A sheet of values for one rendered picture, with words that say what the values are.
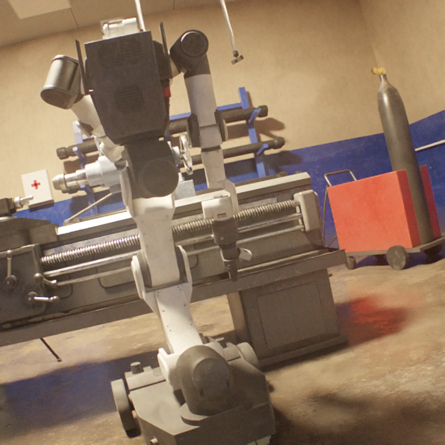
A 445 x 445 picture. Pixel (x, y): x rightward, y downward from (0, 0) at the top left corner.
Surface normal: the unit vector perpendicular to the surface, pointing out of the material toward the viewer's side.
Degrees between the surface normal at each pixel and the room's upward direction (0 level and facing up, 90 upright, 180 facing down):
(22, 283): 90
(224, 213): 109
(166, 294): 59
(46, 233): 90
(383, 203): 90
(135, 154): 52
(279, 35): 90
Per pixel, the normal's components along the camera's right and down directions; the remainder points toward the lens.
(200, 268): 0.14, 0.00
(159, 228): 0.36, 0.33
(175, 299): 0.13, -0.54
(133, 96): 0.15, 0.38
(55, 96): -0.10, 0.93
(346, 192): -0.86, 0.21
